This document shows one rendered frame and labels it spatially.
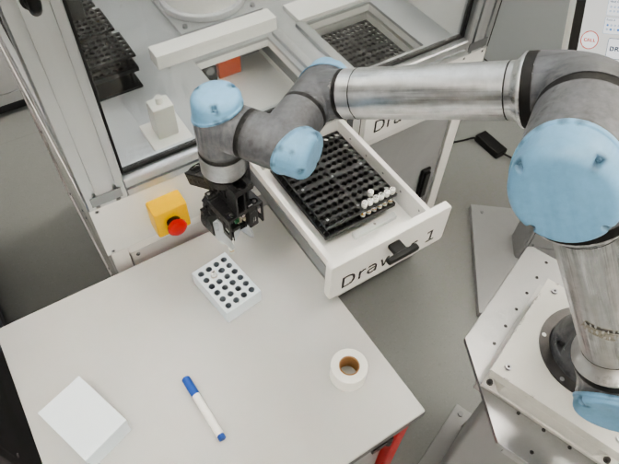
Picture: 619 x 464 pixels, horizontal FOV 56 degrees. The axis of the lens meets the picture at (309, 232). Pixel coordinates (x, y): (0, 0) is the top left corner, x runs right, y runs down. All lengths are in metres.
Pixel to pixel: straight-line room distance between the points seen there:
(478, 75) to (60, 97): 0.62
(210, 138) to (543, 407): 0.73
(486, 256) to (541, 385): 1.19
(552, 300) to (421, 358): 0.88
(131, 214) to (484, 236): 1.49
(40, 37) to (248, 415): 0.70
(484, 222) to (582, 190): 1.75
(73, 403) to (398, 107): 0.74
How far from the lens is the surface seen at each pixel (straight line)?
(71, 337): 1.24
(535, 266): 1.36
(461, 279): 2.22
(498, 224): 2.38
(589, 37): 1.56
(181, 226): 1.18
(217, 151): 0.87
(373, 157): 1.29
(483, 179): 2.57
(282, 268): 1.25
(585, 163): 0.61
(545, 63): 0.76
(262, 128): 0.81
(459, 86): 0.79
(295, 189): 1.24
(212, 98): 0.83
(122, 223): 1.22
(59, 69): 0.96
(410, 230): 1.13
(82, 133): 1.04
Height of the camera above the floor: 1.80
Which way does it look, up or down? 53 degrees down
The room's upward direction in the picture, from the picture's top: 3 degrees clockwise
